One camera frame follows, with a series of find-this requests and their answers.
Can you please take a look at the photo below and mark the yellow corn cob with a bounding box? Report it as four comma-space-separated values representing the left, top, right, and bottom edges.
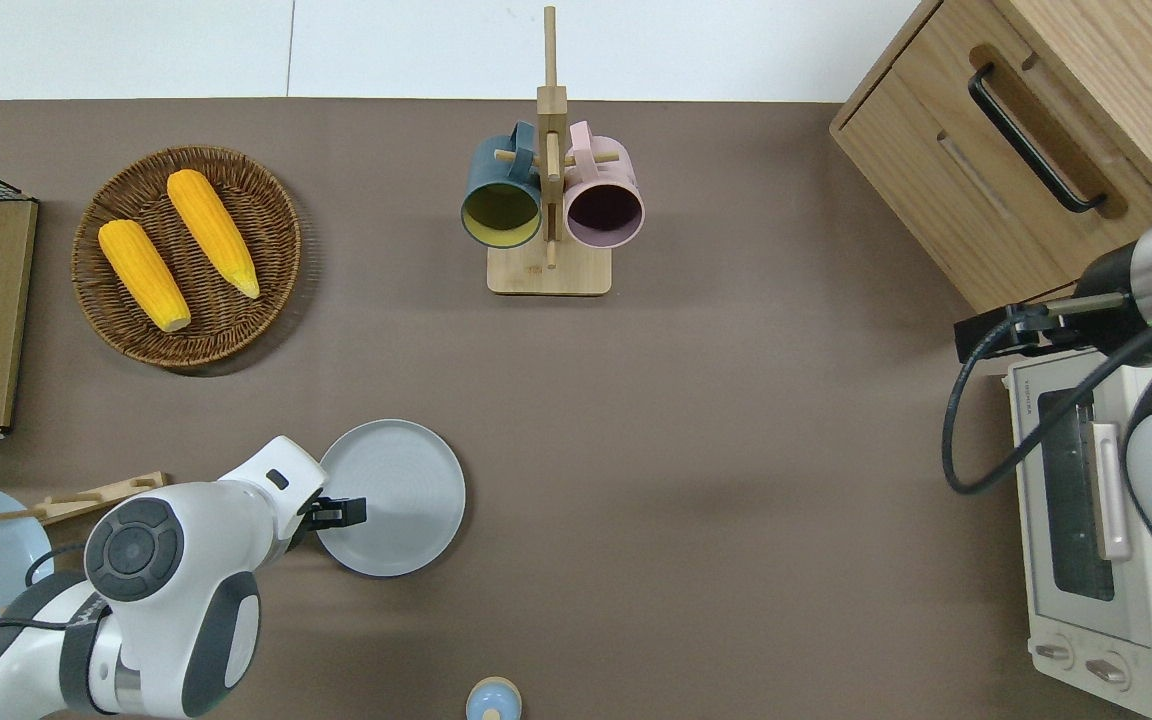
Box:
166, 169, 262, 300
98, 219, 192, 333

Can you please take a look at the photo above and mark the wooden plate rack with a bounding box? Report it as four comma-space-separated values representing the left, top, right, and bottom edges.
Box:
0, 470, 170, 529

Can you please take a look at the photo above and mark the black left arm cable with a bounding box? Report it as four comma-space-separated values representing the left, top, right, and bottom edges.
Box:
0, 543, 89, 669

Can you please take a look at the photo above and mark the gray round plate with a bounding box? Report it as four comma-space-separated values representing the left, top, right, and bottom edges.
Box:
314, 419, 467, 578

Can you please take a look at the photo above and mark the wooden drawer cabinet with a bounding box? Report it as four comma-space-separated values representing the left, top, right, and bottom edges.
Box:
829, 0, 1152, 316

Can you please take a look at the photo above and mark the pink ceramic mug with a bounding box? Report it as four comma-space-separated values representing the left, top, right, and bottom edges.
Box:
564, 121, 646, 249

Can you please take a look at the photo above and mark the wooden mug rack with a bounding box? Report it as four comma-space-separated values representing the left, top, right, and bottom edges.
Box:
486, 5, 622, 297

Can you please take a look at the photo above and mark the black cabinet drawer handle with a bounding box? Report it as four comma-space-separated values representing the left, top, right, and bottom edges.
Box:
967, 62, 1109, 215

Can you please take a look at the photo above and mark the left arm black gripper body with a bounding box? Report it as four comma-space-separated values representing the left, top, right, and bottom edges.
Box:
296, 492, 342, 541

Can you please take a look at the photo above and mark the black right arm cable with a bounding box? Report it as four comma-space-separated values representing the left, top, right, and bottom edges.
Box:
940, 298, 1152, 497

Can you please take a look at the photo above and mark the teal ceramic mug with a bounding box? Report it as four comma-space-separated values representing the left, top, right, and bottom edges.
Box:
460, 121, 544, 249

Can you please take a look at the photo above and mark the white oven door handle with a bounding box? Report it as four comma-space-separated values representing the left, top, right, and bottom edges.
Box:
1090, 421, 1135, 562

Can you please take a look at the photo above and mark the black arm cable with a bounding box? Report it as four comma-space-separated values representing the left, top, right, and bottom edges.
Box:
0, 543, 89, 669
940, 298, 1152, 497

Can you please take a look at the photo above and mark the white toaster oven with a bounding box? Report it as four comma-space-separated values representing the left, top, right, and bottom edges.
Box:
1004, 345, 1152, 720

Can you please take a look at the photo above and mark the black velcro cable strap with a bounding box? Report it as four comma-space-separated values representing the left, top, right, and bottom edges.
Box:
56, 590, 129, 719

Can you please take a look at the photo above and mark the brown wicker basket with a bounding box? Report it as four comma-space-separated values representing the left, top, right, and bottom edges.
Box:
71, 146, 303, 369

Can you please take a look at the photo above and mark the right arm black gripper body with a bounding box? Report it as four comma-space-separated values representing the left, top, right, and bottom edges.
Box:
982, 305, 1029, 351

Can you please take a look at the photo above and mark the brown table mat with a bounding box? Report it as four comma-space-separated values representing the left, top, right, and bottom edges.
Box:
0, 97, 1142, 720

